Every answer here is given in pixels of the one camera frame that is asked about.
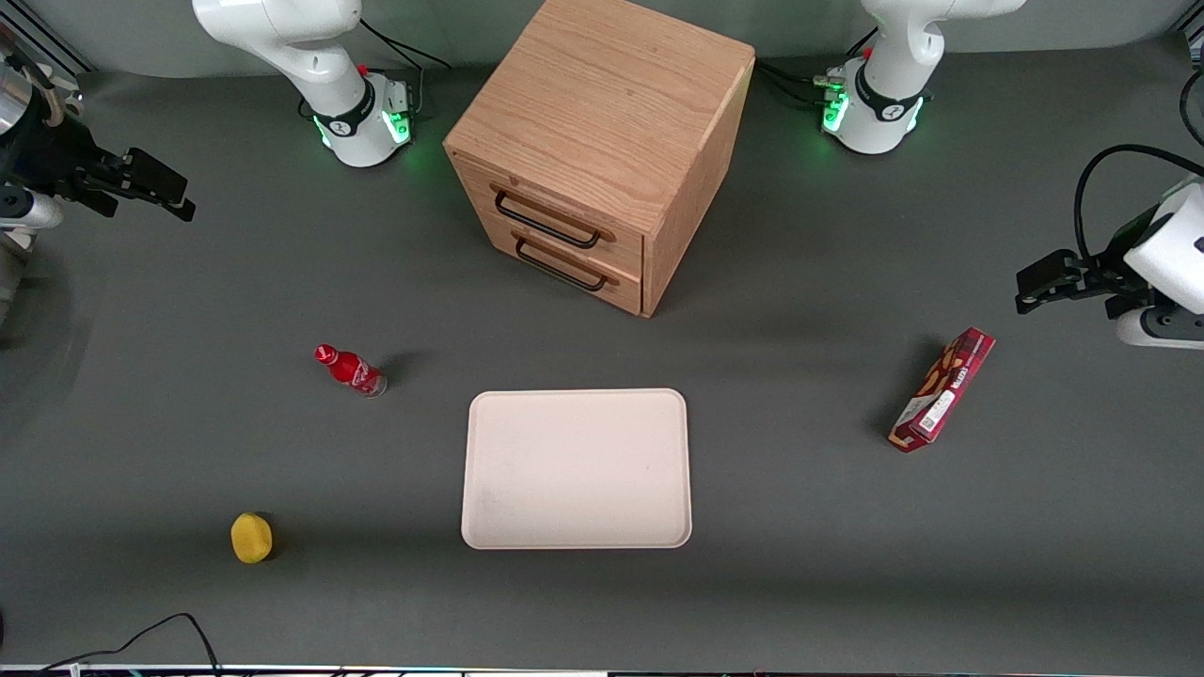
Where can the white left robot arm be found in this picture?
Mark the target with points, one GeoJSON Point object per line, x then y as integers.
{"type": "Point", "coordinates": [894, 56]}

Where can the wooden drawer cabinet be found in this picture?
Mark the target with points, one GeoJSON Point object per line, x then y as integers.
{"type": "Point", "coordinates": [602, 103]}

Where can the yellow lemon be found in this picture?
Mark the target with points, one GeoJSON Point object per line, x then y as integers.
{"type": "Point", "coordinates": [251, 538]}

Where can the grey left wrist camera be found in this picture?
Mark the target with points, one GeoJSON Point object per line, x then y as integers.
{"type": "Point", "coordinates": [1162, 329]}

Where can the red soda bottle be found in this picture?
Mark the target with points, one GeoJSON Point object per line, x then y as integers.
{"type": "Point", "coordinates": [352, 370]}

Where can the aluminium frame rail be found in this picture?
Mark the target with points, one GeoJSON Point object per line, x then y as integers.
{"type": "Point", "coordinates": [42, 38]}

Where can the cream plastic tray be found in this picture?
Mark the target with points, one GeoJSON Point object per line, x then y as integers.
{"type": "Point", "coordinates": [577, 468]}

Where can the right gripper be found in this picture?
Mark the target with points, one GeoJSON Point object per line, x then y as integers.
{"type": "Point", "coordinates": [47, 153]}

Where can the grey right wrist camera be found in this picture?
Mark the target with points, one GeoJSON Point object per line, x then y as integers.
{"type": "Point", "coordinates": [33, 211]}

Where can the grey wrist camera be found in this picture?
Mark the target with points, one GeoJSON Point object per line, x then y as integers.
{"type": "Point", "coordinates": [1162, 329]}
{"type": "Point", "coordinates": [33, 211]}

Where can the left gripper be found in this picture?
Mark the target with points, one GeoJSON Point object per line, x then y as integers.
{"type": "Point", "coordinates": [1108, 274]}

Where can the red snack box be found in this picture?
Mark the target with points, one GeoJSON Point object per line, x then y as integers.
{"type": "Point", "coordinates": [943, 389]}

